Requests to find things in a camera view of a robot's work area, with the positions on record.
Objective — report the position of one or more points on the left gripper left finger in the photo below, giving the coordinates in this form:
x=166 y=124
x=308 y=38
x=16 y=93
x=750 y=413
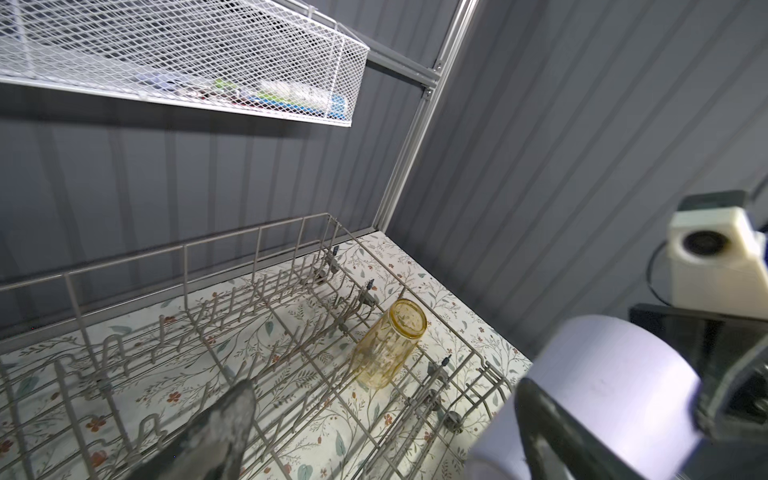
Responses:
x=212 y=446

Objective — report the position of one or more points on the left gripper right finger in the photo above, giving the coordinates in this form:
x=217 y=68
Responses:
x=556 y=445

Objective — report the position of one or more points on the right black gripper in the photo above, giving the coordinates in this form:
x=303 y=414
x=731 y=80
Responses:
x=729 y=354

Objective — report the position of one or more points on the large purple plastic cup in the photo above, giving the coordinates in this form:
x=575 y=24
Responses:
x=626 y=386

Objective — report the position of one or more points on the yellow transparent glass cup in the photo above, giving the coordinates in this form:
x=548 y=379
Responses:
x=386 y=346

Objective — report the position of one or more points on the tubes in white basket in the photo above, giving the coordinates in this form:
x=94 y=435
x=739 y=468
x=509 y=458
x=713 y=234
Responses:
x=283 y=96

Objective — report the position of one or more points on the grey wire dish rack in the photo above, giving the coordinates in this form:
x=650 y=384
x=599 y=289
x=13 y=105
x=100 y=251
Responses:
x=104 y=365

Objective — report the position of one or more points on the white mesh wall basket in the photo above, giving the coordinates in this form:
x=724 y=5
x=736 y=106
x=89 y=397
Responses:
x=97 y=47

